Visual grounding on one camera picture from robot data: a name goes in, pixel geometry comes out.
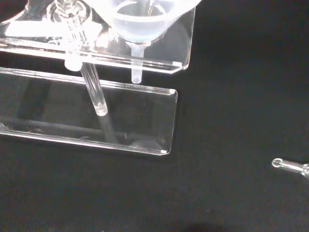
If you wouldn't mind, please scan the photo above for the clear acrylic funnel stand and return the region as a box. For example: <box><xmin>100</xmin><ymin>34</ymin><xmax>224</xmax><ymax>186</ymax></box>
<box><xmin>0</xmin><ymin>0</ymin><xmax>196</xmax><ymax>156</ymax></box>

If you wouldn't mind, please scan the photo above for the black bench cloth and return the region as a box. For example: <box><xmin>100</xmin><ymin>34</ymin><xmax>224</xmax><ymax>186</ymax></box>
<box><xmin>0</xmin><ymin>0</ymin><xmax>309</xmax><ymax>232</ymax></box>

